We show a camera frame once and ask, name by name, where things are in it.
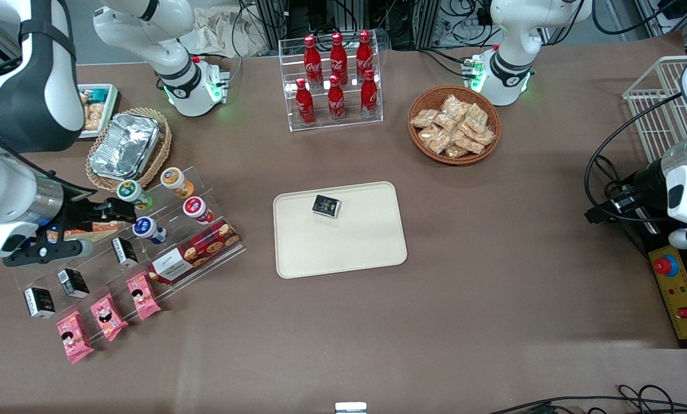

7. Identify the dark equipment rack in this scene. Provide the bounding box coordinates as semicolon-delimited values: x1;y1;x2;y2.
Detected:
255;0;442;50

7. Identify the cream plastic tray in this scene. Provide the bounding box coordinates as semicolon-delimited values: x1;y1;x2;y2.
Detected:
273;181;408;279

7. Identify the pink snack packet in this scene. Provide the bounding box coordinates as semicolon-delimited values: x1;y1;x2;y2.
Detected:
125;271;162;321
56;310;95;365
90;293;129;343

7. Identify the red cola bottle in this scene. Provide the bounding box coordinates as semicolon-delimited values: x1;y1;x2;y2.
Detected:
303;34;323;88
295;78;316;126
360;70;379;118
330;32;349;86
356;30;375;82
327;74;346;122

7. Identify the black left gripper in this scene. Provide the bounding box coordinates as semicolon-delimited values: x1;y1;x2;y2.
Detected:
584;161;669;226

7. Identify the silver foil container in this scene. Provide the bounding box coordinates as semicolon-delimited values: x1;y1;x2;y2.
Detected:
89;112;162;181

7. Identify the small black snack box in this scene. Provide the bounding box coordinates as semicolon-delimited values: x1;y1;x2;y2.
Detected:
24;287;56;319
57;268;90;298
312;194;342;219
111;237;139;269

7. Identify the white wire basket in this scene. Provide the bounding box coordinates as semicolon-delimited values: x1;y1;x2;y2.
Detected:
622;55;687;164

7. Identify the white crumpled cloth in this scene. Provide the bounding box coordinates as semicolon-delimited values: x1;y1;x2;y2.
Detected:
180;6;275;58

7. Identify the clear acrylic bottle rack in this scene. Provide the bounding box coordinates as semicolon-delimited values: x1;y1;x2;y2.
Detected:
278;32;384;133

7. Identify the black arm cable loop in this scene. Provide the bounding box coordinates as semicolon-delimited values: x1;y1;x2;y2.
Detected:
584;92;685;224

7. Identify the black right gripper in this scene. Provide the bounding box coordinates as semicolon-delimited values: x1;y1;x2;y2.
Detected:
62;190;138;232

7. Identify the yellow emergency stop box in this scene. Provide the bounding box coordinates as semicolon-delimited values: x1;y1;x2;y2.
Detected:
624;218;687;349

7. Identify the looped black floor cable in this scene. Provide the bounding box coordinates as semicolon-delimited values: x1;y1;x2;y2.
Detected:
619;384;675;414

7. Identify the oval light wicker basket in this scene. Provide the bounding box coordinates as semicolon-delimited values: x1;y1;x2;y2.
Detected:
85;107;173;193

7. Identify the red plaid cookie box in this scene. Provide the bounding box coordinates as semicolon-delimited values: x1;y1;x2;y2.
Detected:
148;217;242;286

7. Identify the triangular sandwich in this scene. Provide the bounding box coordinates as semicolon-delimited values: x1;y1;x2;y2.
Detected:
62;221;123;243

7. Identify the red lid drink cup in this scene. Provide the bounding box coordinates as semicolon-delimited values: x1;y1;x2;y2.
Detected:
182;196;214;225

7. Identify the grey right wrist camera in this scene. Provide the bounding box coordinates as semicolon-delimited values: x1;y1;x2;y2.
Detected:
1;238;94;268

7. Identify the blue lid drink cup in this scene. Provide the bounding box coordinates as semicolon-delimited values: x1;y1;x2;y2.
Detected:
132;216;168;246

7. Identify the round brown wicker basket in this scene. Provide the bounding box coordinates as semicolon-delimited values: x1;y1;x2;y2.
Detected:
408;85;502;166

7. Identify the clear acrylic stepped shelf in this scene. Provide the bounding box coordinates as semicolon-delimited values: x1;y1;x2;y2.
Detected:
11;167;246;348

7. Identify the black power cable with plug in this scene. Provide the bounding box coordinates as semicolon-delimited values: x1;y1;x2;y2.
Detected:
596;155;629;199

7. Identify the long black floor cable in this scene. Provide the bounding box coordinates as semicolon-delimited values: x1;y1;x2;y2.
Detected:
487;394;687;414

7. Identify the green lid drink cup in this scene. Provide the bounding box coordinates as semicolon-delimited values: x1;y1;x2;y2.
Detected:
117;179;155;211

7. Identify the orange lid drink cup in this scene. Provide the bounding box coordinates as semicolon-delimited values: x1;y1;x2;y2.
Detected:
160;167;195;200

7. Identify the white rectangular dish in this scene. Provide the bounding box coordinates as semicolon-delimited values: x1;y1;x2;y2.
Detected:
78;84;120;140

